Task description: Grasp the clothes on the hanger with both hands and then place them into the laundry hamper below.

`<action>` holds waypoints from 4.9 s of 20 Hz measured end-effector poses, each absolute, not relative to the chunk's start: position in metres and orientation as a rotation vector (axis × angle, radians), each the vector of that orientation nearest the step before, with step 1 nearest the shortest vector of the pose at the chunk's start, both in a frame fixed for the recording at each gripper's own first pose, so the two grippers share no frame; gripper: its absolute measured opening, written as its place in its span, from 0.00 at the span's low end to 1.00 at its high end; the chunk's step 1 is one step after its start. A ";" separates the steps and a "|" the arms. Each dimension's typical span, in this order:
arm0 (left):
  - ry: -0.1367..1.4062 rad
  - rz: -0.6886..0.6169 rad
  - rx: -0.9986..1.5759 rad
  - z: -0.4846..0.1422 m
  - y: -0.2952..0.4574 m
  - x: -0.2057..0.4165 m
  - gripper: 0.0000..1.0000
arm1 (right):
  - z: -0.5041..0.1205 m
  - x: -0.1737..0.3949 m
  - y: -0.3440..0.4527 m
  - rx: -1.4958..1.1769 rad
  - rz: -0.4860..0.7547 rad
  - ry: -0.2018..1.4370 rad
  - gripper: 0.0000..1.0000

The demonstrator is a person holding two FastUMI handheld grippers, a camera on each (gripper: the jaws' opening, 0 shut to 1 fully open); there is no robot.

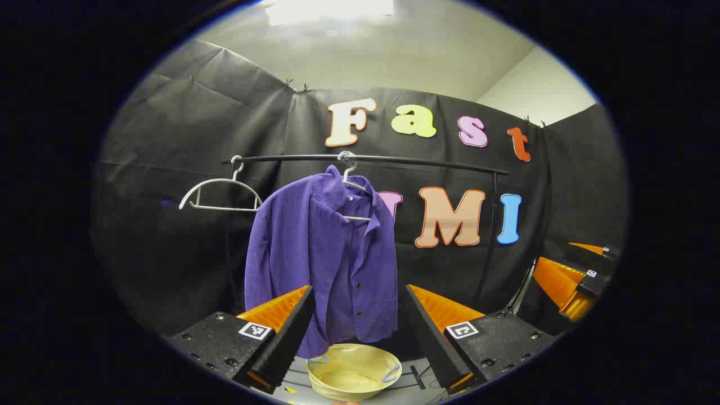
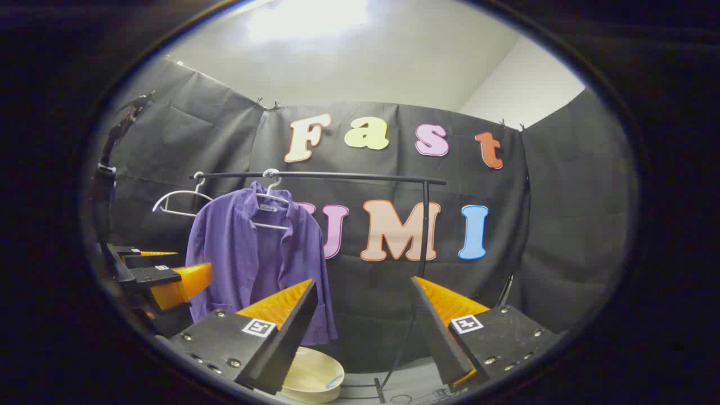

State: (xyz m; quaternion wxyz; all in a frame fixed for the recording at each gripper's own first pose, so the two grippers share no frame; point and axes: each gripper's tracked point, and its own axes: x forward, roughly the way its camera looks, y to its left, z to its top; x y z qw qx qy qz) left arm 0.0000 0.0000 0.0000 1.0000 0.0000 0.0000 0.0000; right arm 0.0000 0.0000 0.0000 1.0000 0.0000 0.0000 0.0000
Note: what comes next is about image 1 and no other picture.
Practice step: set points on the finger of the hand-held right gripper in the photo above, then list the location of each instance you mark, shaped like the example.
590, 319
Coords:
562, 287
596, 251

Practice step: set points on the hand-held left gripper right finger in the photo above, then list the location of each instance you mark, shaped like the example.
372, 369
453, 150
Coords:
430, 337

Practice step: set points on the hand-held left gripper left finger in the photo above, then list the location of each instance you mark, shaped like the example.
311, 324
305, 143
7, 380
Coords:
287, 337

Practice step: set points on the white clothes hanger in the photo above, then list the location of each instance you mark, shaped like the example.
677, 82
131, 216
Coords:
358, 218
222, 180

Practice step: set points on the small black floor object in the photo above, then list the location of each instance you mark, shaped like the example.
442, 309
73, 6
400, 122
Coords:
417, 377

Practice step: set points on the black clothes rail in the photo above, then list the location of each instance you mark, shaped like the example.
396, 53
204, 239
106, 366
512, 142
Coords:
422, 161

